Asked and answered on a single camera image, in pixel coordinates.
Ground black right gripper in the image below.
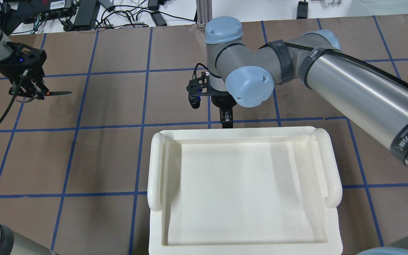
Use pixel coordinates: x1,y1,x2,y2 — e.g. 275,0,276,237
187,70,237,129

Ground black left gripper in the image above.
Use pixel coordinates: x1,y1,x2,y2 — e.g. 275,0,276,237
0,42,47,101

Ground orange grey scissors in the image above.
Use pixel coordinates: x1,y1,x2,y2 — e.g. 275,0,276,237
15,91,72,103

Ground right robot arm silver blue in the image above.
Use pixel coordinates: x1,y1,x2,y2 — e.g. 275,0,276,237
187,16,408,167

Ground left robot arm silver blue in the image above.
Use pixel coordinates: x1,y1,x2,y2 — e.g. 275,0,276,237
0,29,54,255

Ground large black power brick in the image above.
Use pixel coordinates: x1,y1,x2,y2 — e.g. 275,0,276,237
73,0,100,31

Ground cream plastic tray box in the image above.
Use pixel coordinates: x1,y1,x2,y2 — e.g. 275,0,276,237
147,126,343,255

